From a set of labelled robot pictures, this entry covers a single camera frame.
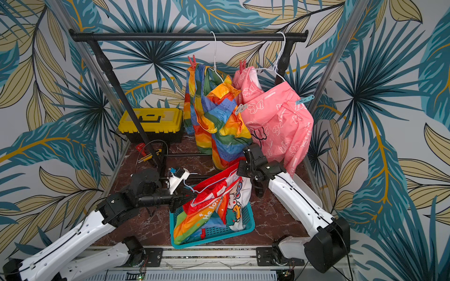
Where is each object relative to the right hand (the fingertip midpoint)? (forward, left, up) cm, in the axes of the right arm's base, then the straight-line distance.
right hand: (242, 167), depth 80 cm
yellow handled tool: (+17, +53, -14) cm, 58 cm away
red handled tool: (+28, +59, -16) cm, 68 cm away
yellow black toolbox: (+32, +46, -2) cm, 56 cm away
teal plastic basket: (-23, +14, -19) cm, 33 cm away
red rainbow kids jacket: (-12, +8, -3) cm, 15 cm away
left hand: (-18, +20, +6) cm, 27 cm away
